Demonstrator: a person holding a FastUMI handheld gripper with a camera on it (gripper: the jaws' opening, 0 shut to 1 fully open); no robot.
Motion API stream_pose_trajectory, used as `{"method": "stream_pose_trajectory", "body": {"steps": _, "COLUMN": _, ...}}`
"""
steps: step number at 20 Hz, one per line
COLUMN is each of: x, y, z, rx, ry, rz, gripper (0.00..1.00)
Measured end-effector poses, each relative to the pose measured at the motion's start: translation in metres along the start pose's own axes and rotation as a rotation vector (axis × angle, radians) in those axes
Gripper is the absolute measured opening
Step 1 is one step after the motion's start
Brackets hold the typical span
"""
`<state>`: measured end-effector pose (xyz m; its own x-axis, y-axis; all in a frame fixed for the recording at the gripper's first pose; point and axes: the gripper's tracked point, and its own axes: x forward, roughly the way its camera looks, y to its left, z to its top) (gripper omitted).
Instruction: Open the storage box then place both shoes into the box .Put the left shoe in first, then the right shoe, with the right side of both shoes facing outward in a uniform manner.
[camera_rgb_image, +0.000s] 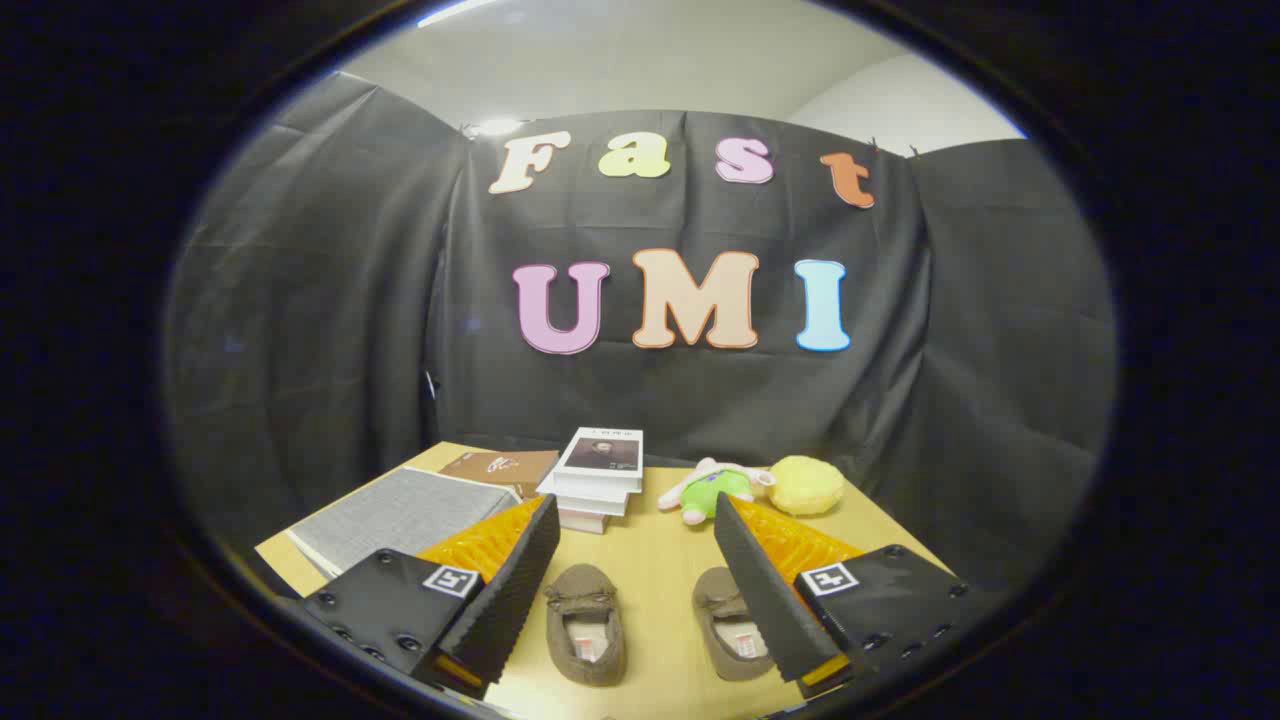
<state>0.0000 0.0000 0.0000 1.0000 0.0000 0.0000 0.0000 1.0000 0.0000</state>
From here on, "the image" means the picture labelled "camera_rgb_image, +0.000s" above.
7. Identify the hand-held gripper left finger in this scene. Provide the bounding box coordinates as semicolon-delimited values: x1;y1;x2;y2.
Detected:
300;493;563;701

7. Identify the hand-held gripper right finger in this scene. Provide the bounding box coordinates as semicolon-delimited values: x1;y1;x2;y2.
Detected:
713;492;987;699

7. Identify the brown fuzzy slipper shoe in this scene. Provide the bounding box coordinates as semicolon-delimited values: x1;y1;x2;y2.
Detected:
543;563;629;688
692;566;777;683

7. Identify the grey fabric storage box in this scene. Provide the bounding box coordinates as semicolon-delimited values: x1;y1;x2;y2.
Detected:
287;466;522;580

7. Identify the white book with pink edge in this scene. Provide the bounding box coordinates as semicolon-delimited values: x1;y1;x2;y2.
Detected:
556;505;628;535

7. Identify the yellow plush toy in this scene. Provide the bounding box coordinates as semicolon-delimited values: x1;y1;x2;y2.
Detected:
767;456;846;517

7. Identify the green and pink plush toy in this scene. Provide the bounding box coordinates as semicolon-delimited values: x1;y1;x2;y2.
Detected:
657;458;777;527

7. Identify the brown cover book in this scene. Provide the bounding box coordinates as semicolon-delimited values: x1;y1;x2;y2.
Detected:
438;449;560;500

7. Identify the white book with portrait cover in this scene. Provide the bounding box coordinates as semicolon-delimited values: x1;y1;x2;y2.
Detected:
551;427;645;497

